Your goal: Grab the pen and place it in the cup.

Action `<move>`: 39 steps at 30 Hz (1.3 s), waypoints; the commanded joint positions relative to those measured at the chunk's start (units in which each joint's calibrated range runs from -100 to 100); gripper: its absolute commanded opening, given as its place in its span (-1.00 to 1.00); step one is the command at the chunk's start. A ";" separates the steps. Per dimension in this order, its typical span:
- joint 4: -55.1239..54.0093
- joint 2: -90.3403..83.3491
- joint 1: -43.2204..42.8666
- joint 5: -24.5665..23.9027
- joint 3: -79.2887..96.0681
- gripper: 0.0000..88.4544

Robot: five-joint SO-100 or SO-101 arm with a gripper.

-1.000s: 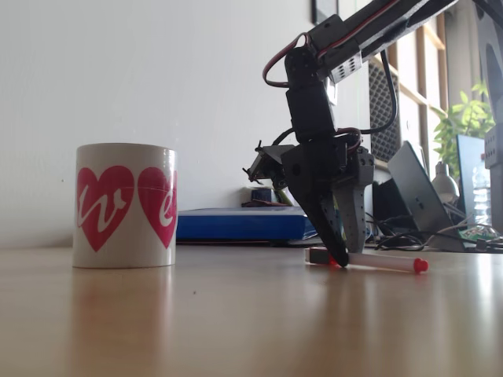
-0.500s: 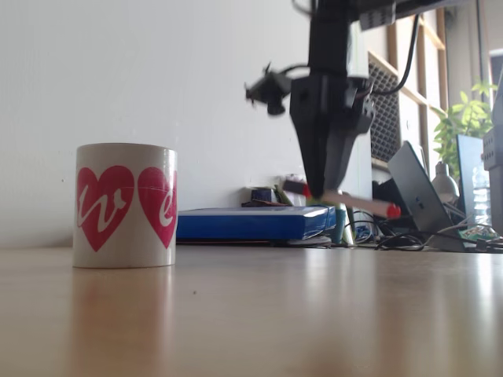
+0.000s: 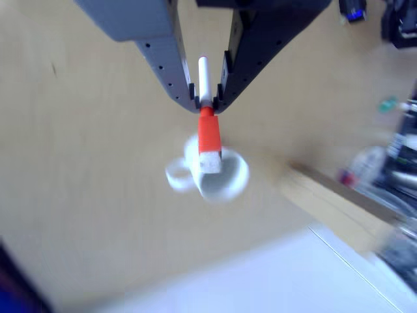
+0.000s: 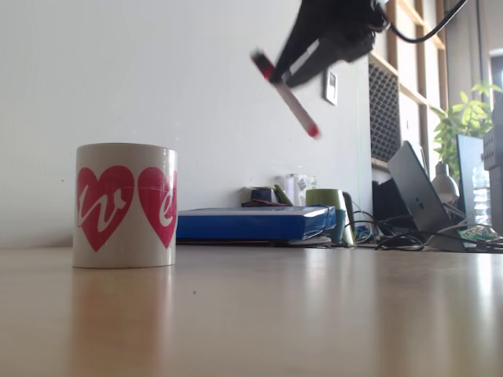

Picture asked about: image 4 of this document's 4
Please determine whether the white pen with red cap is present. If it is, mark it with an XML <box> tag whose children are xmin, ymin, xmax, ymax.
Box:
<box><xmin>250</xmin><ymin>49</ymin><xmax>321</xmax><ymax>140</ymax></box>

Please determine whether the green plant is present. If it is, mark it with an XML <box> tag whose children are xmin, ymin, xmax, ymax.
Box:
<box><xmin>431</xmin><ymin>79</ymin><xmax>503</xmax><ymax>176</ymax></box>

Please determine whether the white desk lamp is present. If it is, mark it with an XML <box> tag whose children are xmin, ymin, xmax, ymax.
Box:
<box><xmin>433</xmin><ymin>161</ymin><xmax>460</xmax><ymax>206</ymax></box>

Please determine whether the wooden shelf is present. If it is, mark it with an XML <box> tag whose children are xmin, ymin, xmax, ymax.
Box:
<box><xmin>368</xmin><ymin>0</ymin><xmax>450</xmax><ymax>170</ymax></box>

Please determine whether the green cup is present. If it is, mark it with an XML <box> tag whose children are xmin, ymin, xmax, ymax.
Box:
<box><xmin>305</xmin><ymin>188</ymin><xmax>354</xmax><ymax>245</ymax></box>

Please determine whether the white packet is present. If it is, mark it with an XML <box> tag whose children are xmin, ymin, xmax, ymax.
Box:
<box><xmin>283</xmin><ymin>174</ymin><xmax>318</xmax><ymax>207</ymax></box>

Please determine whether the green packet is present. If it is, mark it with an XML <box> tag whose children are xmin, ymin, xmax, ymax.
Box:
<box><xmin>460</xmin><ymin>225</ymin><xmax>499</xmax><ymax>242</ymax></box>

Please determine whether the clear water bottle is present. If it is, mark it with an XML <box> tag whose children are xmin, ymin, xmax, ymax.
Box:
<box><xmin>471</xmin><ymin>163</ymin><xmax>492</xmax><ymax>227</ymax></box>

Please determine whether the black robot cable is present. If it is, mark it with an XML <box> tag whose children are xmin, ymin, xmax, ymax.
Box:
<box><xmin>387</xmin><ymin>0</ymin><xmax>468</xmax><ymax>43</ymax></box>

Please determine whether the blue box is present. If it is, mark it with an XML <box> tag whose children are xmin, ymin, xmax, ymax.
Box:
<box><xmin>176</xmin><ymin>205</ymin><xmax>337</xmax><ymax>241</ymax></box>

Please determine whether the white mug with pink hearts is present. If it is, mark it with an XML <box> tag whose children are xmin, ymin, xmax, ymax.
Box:
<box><xmin>72</xmin><ymin>142</ymin><xmax>178</xmax><ymax>269</ymax></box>

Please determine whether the small black box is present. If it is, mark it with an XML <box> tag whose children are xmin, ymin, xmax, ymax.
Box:
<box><xmin>240</xmin><ymin>187</ymin><xmax>279</xmax><ymax>208</ymax></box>

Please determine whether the grey laptop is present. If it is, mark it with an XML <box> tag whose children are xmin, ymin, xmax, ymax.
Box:
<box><xmin>387</xmin><ymin>141</ymin><xmax>467</xmax><ymax>253</ymax></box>

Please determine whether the dark monitor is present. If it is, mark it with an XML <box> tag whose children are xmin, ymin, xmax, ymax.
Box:
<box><xmin>456</xmin><ymin>134</ymin><xmax>492</xmax><ymax>228</ymax></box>

